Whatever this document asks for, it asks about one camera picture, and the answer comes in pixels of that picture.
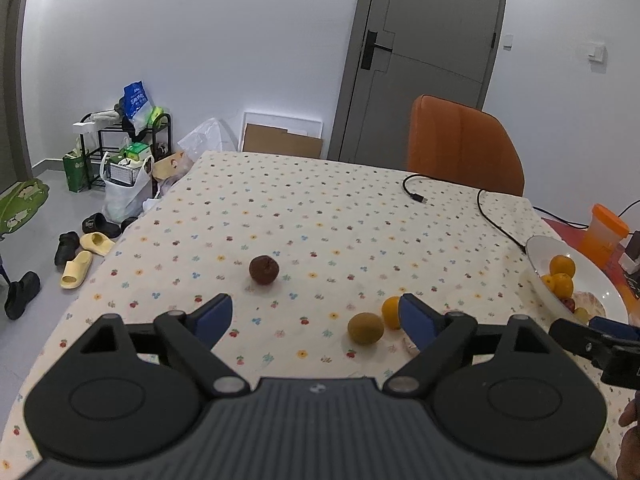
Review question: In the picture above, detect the white plastic bag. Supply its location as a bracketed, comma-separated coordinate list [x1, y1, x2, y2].
[99, 154, 154, 223]

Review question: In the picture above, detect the small yellow orange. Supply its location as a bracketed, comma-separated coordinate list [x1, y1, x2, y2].
[381, 296, 400, 330]

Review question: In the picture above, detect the grey door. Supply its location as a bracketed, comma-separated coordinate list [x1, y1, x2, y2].
[328, 0, 506, 169]

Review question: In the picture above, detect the black door handle lock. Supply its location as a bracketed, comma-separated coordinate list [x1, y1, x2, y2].
[360, 30, 393, 70]

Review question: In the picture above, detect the large orange mandarin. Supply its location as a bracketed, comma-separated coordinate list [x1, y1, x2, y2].
[541, 273, 574, 300]

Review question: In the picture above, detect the red orange table mat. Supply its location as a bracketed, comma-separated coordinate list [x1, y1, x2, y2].
[544, 214, 639, 326]

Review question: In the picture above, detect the green floor mat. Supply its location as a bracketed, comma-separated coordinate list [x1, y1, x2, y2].
[0, 179, 49, 236]

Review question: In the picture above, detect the black usb cable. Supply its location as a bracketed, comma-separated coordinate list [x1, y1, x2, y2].
[401, 173, 528, 254]

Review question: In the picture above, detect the green-brown kiwi fruit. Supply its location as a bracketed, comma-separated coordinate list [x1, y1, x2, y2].
[347, 312, 385, 346]

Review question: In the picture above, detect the orange lidded cup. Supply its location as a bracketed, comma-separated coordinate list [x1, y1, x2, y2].
[578, 204, 629, 269]

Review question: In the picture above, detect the small green fruit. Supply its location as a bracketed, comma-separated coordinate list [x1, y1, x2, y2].
[574, 308, 590, 324]

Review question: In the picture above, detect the white plate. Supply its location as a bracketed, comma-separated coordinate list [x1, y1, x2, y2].
[525, 235, 628, 325]

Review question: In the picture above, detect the white wall switch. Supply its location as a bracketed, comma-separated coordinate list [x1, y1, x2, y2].
[587, 42, 606, 64]

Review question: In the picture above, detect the person right hand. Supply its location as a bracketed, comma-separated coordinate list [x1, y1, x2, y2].
[616, 400, 640, 480]

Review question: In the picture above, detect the dark brown round fruit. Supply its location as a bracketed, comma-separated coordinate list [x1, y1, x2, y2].
[248, 255, 280, 286]

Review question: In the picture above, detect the black metal shelf rack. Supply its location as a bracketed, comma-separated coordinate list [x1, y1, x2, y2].
[75, 110, 174, 190]

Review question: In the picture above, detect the cardboard sheet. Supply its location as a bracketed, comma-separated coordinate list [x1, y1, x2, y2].
[242, 124, 322, 158]

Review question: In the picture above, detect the orange chair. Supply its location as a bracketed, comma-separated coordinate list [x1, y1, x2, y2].
[407, 94, 525, 196]

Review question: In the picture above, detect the red apple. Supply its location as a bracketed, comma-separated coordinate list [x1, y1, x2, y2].
[562, 298, 575, 312]

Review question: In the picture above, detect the black shoe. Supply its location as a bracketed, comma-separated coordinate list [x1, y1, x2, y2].
[54, 231, 80, 268]

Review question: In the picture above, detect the blue plastic bag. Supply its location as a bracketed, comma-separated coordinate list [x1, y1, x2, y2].
[124, 81, 153, 122]

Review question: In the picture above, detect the yellow slipper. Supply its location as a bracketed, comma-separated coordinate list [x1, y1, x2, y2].
[60, 250, 93, 289]

